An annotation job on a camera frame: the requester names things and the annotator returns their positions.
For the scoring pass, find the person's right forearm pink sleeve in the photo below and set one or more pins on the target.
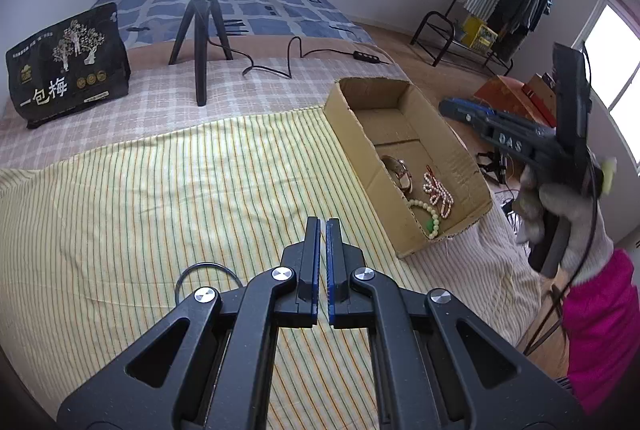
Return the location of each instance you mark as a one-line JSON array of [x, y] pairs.
[[605, 330]]

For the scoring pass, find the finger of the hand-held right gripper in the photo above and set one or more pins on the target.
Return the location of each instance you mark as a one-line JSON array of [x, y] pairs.
[[462, 108]]

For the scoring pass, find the person's right hand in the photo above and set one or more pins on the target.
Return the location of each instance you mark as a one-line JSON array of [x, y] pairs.
[[590, 240]]

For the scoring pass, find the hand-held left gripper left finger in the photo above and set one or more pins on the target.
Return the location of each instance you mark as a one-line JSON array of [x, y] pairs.
[[314, 270]]

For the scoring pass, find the stacked cardboard boxes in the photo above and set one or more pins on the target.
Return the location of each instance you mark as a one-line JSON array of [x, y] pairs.
[[542, 94]]

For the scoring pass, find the black tripod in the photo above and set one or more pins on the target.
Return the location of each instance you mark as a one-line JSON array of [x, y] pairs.
[[200, 39]]

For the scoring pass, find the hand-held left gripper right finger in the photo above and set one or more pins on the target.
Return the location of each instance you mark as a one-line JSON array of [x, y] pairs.
[[330, 270]]

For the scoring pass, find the blue patterned bed sheet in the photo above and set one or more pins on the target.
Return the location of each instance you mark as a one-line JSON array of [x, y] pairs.
[[280, 9]]

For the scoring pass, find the cardboard box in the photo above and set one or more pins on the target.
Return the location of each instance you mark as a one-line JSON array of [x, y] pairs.
[[460, 159]]

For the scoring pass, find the black snack bag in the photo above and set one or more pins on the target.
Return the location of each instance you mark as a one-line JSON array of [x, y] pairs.
[[65, 64]]

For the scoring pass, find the beige checked bed sheet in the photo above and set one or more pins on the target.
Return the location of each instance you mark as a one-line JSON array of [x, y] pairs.
[[160, 89]]

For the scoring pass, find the window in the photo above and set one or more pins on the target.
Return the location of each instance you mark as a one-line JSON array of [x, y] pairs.
[[620, 59]]

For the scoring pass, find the black bangle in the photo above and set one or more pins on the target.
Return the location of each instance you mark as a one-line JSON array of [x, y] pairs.
[[181, 282]]

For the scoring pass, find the yellow striped cloth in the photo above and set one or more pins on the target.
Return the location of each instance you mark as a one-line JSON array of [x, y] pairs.
[[150, 220]]

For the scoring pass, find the yellow box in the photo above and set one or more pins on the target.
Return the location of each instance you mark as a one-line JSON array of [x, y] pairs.
[[479, 32]]

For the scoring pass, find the dark hanging clothes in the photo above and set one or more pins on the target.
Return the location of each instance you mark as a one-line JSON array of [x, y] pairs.
[[520, 4]]

